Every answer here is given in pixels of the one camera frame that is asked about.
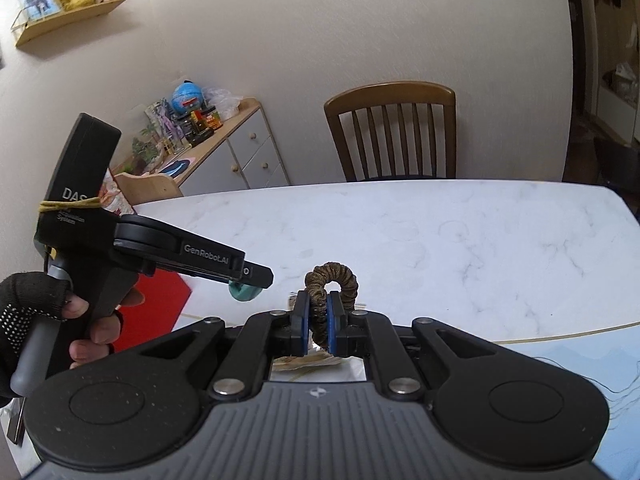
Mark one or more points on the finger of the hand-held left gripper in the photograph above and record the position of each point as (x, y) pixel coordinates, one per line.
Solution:
(210, 260)

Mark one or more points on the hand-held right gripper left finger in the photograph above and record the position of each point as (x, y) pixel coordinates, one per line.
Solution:
(301, 325)

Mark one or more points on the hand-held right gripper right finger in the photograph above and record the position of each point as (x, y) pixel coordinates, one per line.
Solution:
(334, 325)

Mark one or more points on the brown scrunchie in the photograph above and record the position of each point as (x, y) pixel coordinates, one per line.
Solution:
(345, 280)

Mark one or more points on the small teal toy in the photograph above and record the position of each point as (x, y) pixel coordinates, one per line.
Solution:
(245, 293)

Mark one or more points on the white cardboard box red outside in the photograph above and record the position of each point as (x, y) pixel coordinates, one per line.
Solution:
(160, 305)

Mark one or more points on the person's left hand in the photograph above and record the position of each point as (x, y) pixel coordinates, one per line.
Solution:
(25, 310)

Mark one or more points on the yellow rubber band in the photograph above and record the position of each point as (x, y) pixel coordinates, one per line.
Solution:
(70, 205)

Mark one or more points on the printed snack pouch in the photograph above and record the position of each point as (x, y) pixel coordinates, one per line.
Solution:
(117, 200)

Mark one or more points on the light wooden chair back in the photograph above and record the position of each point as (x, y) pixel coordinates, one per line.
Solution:
(147, 185)

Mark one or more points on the blue and pink mat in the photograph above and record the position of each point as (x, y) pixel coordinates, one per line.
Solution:
(176, 166)

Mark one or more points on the light wooden sideboard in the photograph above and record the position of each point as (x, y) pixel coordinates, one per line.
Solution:
(250, 155)

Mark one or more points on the dark jar black lid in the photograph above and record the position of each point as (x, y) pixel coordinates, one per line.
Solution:
(197, 122)

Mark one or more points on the labelled jar black lid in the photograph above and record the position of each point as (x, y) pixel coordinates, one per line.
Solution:
(216, 119)

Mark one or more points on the clear plastic bag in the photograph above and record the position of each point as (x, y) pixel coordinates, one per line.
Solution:
(222, 100)

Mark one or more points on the small blue globe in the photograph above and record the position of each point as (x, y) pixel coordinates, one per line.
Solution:
(186, 96)

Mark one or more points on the brown wooden chair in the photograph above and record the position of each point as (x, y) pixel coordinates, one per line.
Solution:
(390, 135)

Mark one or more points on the light blue table mat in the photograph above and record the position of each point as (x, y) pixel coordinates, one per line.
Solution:
(575, 355)

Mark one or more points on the wooden wall shelf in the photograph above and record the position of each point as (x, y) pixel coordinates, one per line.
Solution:
(70, 22)

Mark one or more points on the small photo frame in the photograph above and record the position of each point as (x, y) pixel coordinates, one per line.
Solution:
(39, 4)

